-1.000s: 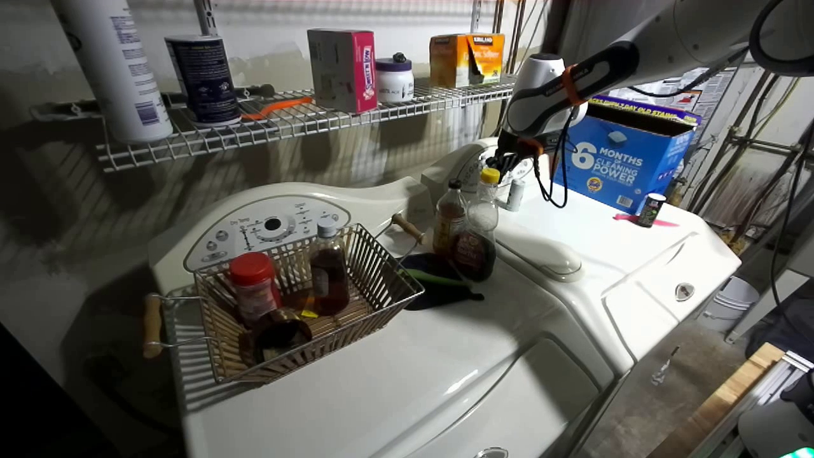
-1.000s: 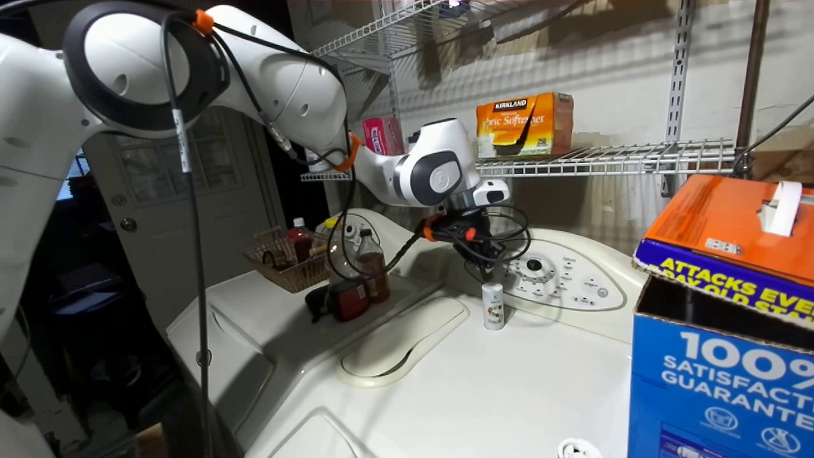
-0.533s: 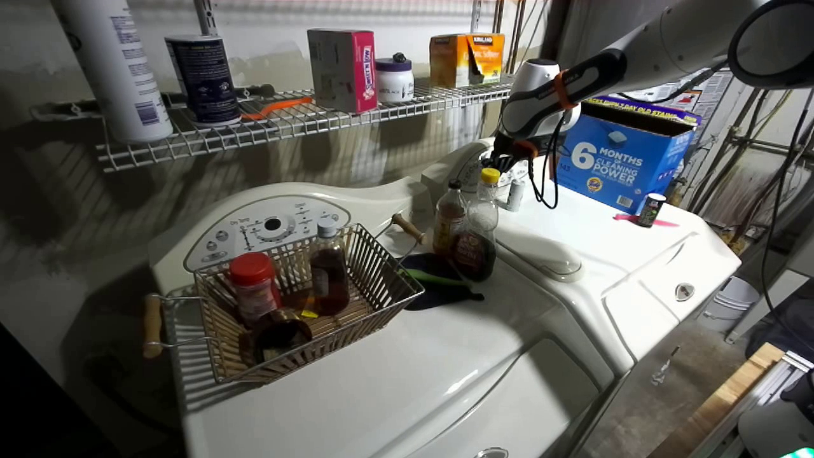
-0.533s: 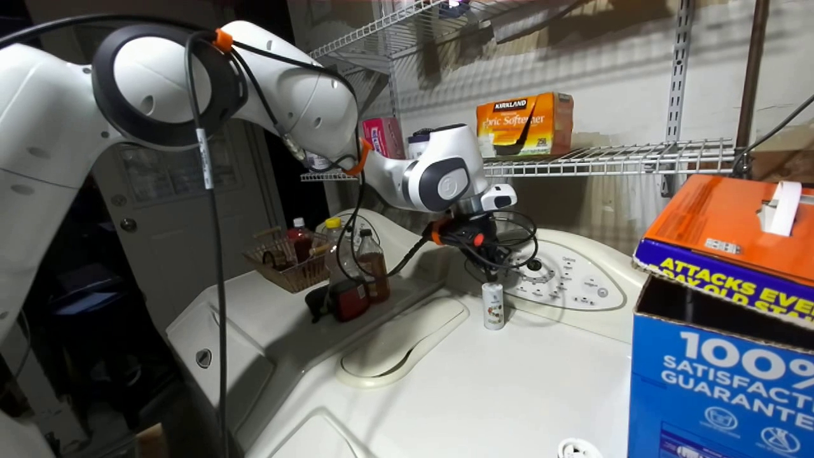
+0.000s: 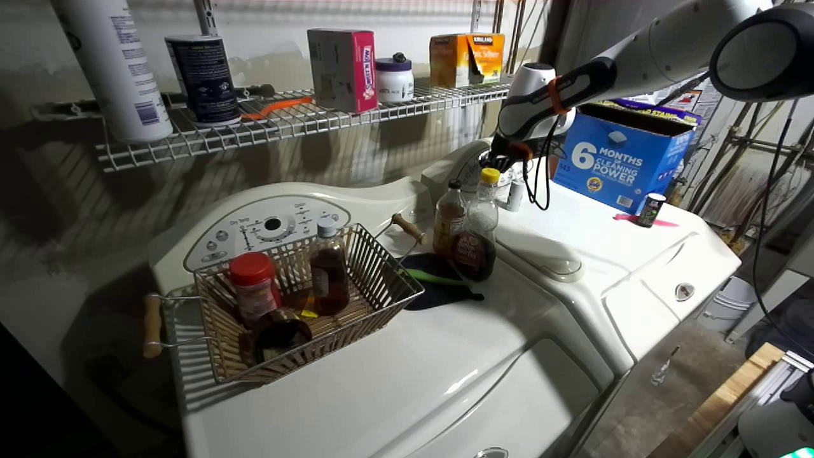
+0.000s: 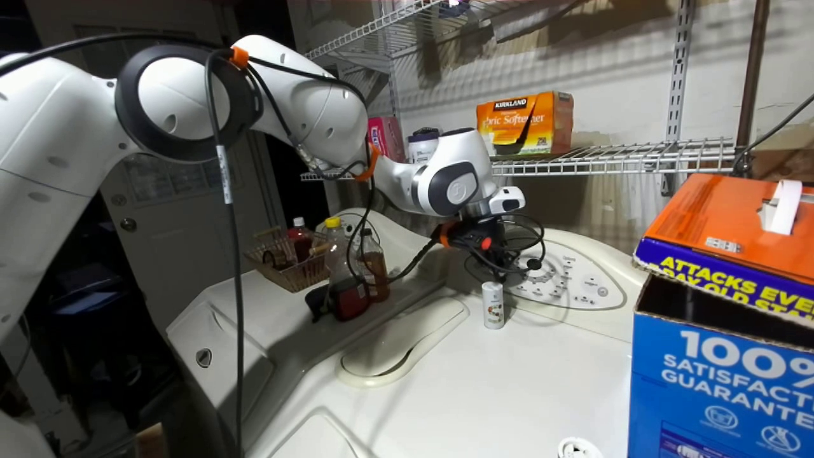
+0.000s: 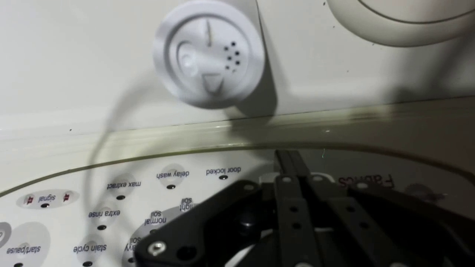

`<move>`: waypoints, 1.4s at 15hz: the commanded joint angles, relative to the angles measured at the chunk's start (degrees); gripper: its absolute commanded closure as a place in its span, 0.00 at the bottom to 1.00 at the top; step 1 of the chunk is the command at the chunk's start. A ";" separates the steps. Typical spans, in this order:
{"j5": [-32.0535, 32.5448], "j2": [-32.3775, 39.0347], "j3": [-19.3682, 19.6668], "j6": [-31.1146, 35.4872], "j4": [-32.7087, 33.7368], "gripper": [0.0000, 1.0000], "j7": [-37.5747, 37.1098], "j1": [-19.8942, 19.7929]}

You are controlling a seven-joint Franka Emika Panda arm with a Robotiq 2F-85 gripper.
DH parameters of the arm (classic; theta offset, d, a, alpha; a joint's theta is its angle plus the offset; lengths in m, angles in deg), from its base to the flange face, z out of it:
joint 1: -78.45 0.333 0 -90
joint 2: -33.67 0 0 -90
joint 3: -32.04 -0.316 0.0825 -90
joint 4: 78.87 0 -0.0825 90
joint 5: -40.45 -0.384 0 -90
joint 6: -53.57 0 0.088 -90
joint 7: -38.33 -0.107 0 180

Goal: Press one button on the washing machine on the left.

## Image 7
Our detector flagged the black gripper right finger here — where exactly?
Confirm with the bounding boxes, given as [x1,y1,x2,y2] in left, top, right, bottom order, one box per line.
[292,150,475,267]

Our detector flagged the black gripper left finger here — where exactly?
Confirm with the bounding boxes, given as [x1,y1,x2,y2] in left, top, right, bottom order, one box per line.
[132,149,323,267]

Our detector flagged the white appliance control panel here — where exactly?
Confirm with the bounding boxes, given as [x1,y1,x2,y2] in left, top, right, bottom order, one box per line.
[0,0,475,267]

